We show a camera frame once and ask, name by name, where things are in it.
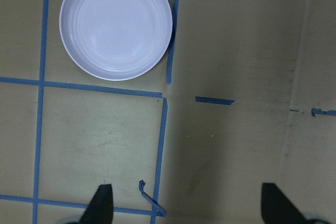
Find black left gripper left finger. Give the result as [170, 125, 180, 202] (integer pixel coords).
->
[78, 184, 113, 224]

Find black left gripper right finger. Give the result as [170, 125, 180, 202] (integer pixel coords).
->
[261, 183, 307, 224]

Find lavender round plate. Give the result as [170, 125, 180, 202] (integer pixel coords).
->
[59, 0, 173, 81]

